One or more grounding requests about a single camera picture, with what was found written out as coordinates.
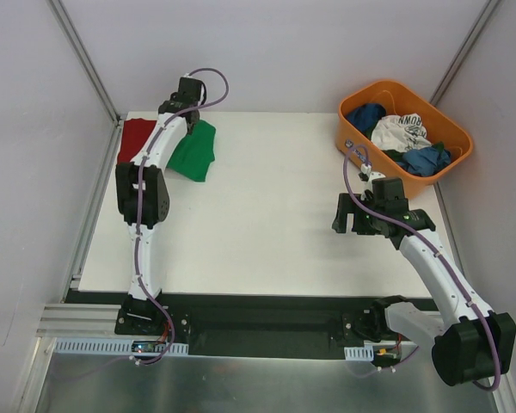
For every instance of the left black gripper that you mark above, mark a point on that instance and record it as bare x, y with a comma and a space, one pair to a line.
193, 119

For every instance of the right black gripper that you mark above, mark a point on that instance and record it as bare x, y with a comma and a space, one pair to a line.
347, 213

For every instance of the green t-shirt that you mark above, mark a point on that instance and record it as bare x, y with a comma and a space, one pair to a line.
194, 155

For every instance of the orange plastic basket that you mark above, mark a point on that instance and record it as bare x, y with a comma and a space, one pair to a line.
398, 99

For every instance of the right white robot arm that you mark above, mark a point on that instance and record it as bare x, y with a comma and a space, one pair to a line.
471, 342

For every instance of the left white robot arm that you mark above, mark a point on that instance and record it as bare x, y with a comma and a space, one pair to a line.
143, 201

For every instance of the folded red t-shirt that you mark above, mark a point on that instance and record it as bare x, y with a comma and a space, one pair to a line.
134, 135

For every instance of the dark blue t-shirt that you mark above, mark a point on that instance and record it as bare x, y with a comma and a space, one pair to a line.
366, 116

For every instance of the white printed t-shirt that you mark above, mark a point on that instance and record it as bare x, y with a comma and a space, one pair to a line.
400, 133

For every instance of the left aluminium post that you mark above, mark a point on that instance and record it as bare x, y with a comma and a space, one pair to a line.
61, 14

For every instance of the aluminium post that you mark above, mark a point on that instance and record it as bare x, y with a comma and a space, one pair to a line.
474, 34
61, 14

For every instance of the right white cable duct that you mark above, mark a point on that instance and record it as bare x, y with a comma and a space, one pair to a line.
365, 353

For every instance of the white cable duct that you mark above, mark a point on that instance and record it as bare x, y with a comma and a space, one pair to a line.
117, 347
365, 353

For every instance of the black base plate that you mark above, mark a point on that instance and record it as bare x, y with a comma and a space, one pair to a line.
267, 344

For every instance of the right aluminium post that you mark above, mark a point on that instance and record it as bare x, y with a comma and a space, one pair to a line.
474, 34

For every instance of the aluminium frame rail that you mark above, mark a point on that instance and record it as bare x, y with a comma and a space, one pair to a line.
69, 320

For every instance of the left white cable duct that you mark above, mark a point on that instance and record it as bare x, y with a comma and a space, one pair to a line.
117, 347

